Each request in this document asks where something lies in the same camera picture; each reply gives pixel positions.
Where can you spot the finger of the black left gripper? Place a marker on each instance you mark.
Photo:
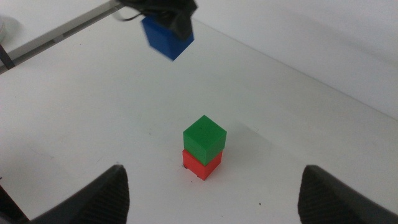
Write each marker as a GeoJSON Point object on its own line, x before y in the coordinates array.
{"type": "Point", "coordinates": [185, 21]}

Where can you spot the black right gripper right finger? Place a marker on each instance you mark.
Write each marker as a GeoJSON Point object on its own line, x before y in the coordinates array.
{"type": "Point", "coordinates": [326, 202]}

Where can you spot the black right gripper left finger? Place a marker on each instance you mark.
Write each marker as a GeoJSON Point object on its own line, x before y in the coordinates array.
{"type": "Point", "coordinates": [102, 199]}

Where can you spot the blue cube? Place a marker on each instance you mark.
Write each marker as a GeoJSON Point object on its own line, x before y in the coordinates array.
{"type": "Point", "coordinates": [163, 40]}

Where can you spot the red cube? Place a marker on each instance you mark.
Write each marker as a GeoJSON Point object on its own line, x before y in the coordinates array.
{"type": "Point", "coordinates": [200, 168]}

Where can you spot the green cube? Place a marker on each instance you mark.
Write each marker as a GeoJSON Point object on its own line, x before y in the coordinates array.
{"type": "Point", "coordinates": [203, 140]}

